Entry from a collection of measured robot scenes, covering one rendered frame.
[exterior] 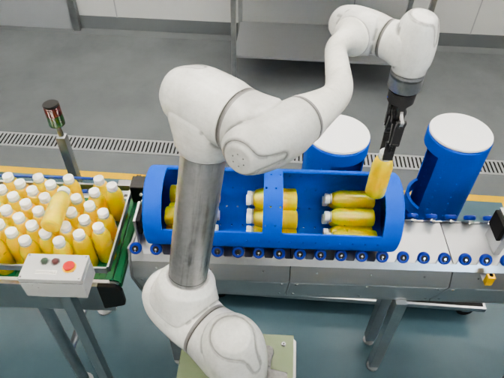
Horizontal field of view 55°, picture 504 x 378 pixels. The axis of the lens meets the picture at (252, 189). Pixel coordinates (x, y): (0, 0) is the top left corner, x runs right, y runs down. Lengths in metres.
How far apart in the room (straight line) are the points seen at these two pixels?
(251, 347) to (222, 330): 0.08
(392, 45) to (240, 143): 0.59
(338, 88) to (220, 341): 0.63
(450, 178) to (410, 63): 1.14
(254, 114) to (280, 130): 0.05
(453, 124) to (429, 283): 0.80
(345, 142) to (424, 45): 0.95
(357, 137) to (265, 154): 1.37
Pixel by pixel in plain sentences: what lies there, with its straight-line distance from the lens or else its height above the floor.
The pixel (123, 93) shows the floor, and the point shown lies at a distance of 4.34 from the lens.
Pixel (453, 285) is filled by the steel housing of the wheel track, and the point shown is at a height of 0.85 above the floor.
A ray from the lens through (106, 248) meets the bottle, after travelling 1.82.
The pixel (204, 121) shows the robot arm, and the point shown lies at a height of 1.83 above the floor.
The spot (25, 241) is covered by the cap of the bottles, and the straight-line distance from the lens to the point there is 1.81.
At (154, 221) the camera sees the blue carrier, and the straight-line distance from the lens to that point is 1.65.
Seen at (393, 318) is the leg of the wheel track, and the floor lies 0.52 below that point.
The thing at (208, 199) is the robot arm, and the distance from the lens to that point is 1.05.
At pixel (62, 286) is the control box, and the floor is 1.06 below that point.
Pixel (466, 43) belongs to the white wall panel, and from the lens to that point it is 5.33.
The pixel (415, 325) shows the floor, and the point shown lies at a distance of 2.87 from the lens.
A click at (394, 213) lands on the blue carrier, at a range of 1.66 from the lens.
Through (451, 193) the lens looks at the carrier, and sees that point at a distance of 2.42.
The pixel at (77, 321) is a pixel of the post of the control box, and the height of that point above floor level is 0.79.
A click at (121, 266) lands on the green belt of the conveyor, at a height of 0.89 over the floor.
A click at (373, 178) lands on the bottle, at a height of 1.33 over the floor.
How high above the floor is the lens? 2.38
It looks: 45 degrees down
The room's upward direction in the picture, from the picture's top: 1 degrees clockwise
